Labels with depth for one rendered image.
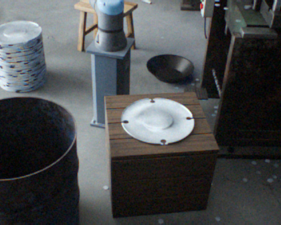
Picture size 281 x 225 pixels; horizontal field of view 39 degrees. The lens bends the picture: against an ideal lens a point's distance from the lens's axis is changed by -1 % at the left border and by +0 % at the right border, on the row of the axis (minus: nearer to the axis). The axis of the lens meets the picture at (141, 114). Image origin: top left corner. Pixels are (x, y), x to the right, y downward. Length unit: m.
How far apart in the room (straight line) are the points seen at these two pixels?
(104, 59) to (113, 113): 0.34
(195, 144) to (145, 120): 0.22
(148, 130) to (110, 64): 0.46
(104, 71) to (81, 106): 0.41
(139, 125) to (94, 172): 0.41
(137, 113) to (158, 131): 0.14
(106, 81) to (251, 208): 0.88
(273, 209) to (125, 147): 0.73
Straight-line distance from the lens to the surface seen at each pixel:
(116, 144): 1.46
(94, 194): 1.76
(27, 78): 2.35
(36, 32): 2.35
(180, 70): 2.58
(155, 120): 1.57
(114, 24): 1.79
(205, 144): 1.50
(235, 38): 1.66
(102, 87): 1.94
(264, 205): 1.83
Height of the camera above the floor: 1.33
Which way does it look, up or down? 38 degrees down
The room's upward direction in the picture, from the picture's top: 3 degrees clockwise
